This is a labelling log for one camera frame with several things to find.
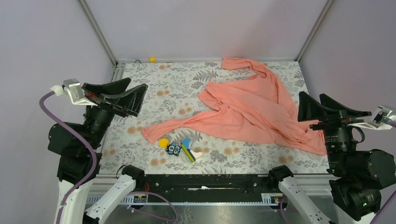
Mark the green purple flat block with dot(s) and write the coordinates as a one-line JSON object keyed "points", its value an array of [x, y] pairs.
{"points": [[188, 153]]}

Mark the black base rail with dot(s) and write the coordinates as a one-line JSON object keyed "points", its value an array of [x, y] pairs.
{"points": [[212, 185]]}

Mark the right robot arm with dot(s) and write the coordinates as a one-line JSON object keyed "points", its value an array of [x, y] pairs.
{"points": [[359, 175]]}

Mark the black owl toy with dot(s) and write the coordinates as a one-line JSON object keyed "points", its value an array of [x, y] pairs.
{"points": [[173, 149]]}

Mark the white slotted cable duct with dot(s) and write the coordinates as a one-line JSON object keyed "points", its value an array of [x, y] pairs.
{"points": [[265, 199]]}

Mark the blue triangular block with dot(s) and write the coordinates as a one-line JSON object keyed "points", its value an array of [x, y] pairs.
{"points": [[186, 143]]}

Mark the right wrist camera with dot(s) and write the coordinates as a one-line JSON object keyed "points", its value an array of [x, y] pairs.
{"points": [[383, 118]]}

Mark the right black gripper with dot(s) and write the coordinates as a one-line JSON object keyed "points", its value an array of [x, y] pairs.
{"points": [[308, 107]]}

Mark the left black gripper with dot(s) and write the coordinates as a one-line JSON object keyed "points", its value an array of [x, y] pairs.
{"points": [[129, 101]]}

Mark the salmon pink jacket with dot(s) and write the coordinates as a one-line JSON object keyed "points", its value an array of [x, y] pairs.
{"points": [[258, 109]]}

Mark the floral patterned mat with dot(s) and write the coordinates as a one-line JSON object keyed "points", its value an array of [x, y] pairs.
{"points": [[173, 90]]}

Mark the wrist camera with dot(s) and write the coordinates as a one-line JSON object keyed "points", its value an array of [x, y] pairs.
{"points": [[383, 118], [74, 90]]}

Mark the white arch block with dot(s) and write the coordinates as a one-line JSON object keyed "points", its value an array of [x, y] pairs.
{"points": [[195, 155]]}

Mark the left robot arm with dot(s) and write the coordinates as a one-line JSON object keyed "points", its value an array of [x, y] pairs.
{"points": [[77, 145]]}

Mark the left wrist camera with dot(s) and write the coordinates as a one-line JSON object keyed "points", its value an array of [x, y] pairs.
{"points": [[74, 90]]}

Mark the yellow round disc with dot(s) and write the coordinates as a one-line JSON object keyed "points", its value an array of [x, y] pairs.
{"points": [[163, 143]]}

